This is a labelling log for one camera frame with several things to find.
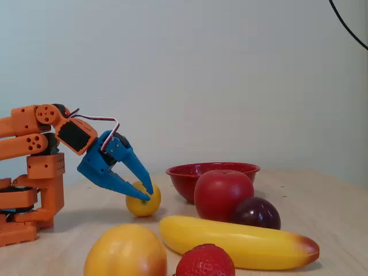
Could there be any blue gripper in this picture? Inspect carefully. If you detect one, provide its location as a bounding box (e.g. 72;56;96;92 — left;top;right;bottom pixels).
76;131;155;201

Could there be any yellow lemon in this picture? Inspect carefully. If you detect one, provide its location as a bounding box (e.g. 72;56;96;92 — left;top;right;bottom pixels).
125;181;162;218

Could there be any red speckled bowl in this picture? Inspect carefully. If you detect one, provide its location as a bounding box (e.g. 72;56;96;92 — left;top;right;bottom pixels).
166;162;261;204

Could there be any yellow orange round fruit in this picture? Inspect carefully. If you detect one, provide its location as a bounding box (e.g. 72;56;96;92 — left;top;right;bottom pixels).
83;223;168;276

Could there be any red apple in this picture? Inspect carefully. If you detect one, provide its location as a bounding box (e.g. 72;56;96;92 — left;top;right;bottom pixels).
194;169;255;223

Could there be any red strawberry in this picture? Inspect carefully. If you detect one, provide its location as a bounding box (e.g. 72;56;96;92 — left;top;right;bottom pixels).
175;243;236;276

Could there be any yellow banana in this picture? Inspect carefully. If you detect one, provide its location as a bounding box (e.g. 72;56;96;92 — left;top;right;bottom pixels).
158;215;320;271

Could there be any dark purple plum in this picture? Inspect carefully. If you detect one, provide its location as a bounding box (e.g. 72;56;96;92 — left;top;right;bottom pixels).
231;197;282;231

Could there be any white red servo cable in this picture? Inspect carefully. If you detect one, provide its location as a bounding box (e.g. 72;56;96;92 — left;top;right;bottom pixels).
68;108;121;151

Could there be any thin black cable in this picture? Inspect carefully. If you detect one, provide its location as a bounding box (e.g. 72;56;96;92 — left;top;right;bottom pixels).
329;0;368;51

